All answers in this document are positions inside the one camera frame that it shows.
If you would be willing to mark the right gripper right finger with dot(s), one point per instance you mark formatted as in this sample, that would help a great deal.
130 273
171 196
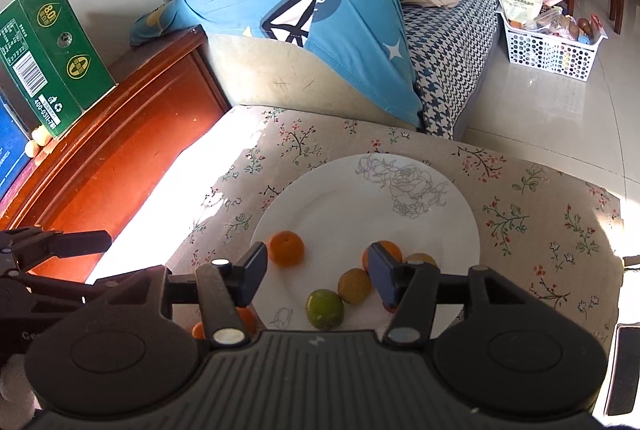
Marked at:
412 289

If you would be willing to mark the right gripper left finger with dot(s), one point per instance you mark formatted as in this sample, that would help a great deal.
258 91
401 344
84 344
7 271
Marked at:
222 287

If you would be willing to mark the orange tangerine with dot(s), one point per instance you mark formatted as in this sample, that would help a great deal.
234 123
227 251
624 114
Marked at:
249 320
198 331

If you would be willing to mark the white gloved left hand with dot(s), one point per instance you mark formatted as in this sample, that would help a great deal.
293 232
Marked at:
17 399

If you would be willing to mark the yellow-brown fruit far right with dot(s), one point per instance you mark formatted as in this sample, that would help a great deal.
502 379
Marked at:
420 258

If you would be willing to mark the orange tangerine plate right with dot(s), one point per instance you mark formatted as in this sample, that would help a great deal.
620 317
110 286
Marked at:
389 246

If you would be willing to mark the orange tangerine plate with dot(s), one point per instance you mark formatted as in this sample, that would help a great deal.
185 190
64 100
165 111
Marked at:
285 249
389 246

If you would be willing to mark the yellow-brown small fruit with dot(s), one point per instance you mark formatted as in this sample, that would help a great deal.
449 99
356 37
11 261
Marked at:
354 286

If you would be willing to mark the orange tangerine far plate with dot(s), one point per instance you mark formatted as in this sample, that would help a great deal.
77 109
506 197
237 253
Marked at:
285 249

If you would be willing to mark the green lime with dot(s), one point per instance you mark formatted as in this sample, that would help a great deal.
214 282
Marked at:
325 309

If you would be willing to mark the white floral plate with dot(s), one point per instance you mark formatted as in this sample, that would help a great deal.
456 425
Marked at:
341 207

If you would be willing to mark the floral tablecloth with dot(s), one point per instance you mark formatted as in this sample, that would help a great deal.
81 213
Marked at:
545 231

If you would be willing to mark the red wooden cabinet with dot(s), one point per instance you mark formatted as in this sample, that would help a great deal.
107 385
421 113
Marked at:
98 175

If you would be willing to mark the pale yellow lemon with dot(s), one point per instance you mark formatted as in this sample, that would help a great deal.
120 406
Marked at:
31 149

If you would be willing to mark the blue cardboard box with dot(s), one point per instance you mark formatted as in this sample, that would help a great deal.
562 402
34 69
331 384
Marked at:
13 139

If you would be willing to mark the green cardboard box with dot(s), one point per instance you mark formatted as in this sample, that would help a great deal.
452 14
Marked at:
52 61

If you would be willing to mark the houndstooth sofa cover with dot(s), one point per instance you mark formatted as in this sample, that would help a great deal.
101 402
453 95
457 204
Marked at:
450 49

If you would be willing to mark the white plastic basket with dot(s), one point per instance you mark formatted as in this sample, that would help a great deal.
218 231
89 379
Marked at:
549 53

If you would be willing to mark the blue cartoon cushion cover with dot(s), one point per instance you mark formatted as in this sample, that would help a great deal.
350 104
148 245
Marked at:
363 41

